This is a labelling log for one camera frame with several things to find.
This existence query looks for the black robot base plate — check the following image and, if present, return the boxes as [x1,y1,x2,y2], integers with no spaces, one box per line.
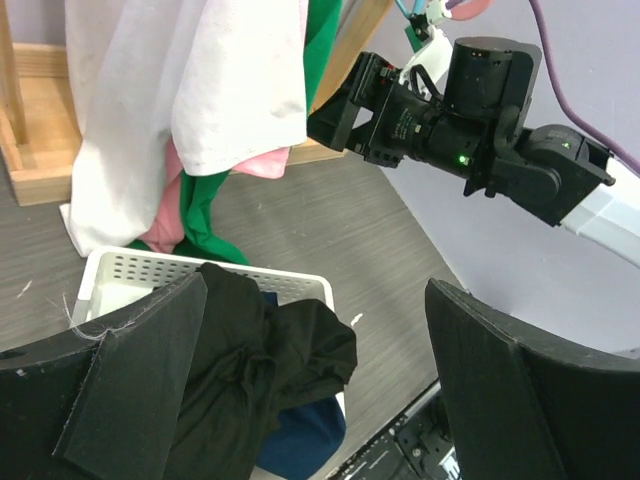
[327,381,462,480]

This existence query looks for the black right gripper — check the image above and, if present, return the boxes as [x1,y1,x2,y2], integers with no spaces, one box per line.
[307,52,414,168]

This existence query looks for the green t shirt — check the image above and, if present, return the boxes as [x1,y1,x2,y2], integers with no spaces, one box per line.
[173,0,342,265]

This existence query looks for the white plastic basket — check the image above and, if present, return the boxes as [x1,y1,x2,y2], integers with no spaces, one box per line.
[72,244,349,480]

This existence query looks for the navy blue t shirt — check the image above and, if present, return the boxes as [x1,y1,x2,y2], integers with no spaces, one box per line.
[256,292,357,479]

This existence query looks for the pink plastic hanger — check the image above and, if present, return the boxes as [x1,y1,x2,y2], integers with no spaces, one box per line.
[450,0,493,22]

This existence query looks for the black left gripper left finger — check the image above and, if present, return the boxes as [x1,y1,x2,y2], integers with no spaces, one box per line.
[1,273,207,479]

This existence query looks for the black t shirt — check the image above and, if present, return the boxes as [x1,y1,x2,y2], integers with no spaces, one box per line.
[164,263,355,479]

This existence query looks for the pink t shirt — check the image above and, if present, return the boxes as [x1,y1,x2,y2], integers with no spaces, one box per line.
[139,139,290,253]

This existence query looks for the white t shirt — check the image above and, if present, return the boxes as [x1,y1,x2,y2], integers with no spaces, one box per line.
[62,1,307,256]

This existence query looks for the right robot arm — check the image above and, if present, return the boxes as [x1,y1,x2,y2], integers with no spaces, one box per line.
[307,32,639,264]

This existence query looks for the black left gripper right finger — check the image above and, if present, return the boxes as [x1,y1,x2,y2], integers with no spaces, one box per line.
[425,279,639,480]

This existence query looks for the wooden clothes rack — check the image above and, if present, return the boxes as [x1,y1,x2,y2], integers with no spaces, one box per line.
[1,1,394,206]

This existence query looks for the light blue metal-hook hanger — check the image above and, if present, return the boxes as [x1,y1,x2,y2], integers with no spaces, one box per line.
[394,0,427,20]

